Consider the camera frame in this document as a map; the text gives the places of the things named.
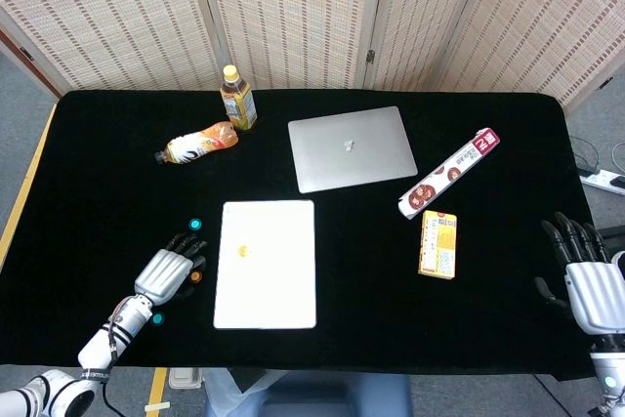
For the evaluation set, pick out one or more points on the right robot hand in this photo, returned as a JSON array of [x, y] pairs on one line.
[[593, 295]]

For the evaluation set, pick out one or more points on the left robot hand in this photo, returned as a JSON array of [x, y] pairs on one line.
[[161, 275]]

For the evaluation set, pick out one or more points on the cyan round token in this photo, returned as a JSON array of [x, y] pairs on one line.
[[157, 319], [195, 224]]

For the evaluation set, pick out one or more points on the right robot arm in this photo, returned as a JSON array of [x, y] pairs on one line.
[[608, 368]]

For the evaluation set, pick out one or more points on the white magnetic board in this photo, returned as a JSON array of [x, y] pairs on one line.
[[266, 265]]

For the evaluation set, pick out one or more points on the white floor box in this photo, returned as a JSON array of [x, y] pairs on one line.
[[185, 379]]

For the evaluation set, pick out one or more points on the white power strip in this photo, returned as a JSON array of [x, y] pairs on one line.
[[605, 180]]

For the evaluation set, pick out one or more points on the orange drink bottle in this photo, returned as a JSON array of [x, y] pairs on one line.
[[200, 143]]

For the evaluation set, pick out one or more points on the yellow food box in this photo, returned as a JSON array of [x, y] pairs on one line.
[[438, 246]]

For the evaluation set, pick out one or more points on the yellow cap tea bottle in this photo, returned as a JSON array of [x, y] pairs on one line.
[[239, 104]]

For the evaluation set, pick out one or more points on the long white cookie box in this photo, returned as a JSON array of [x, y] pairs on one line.
[[439, 178]]

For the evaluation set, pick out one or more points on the blue padded seat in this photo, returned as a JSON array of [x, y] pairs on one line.
[[312, 400]]

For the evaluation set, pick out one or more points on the black tablecloth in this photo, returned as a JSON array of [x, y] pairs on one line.
[[366, 314]]

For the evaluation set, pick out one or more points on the silver closed laptop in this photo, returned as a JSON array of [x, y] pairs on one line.
[[351, 148]]

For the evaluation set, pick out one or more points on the woven folding screen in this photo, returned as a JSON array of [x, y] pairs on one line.
[[293, 12]]

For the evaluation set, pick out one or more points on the metal screen hinge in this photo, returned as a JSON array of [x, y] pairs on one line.
[[370, 56]]

